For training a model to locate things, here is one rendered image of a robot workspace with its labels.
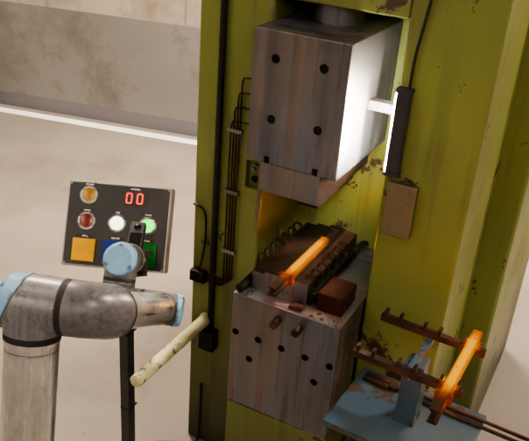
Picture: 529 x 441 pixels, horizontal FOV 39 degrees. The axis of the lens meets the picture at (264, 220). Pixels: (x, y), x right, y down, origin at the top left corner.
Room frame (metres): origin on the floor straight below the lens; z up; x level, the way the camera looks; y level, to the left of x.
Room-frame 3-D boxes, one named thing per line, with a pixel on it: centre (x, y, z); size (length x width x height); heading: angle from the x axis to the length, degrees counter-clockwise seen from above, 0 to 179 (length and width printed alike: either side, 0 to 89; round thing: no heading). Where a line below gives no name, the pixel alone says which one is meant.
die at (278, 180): (2.24, -0.16, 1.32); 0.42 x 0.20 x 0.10; 154
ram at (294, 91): (2.22, -0.19, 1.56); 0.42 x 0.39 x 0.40; 154
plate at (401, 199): (2.03, -0.40, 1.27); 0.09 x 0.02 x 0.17; 64
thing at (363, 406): (1.71, -0.46, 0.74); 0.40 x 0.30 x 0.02; 61
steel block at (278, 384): (2.23, -0.21, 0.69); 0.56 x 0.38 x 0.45; 154
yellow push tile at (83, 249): (2.10, 0.58, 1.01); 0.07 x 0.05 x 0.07; 89
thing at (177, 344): (2.12, 0.29, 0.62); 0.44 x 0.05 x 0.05; 154
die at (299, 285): (2.24, -0.16, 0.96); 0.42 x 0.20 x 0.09; 154
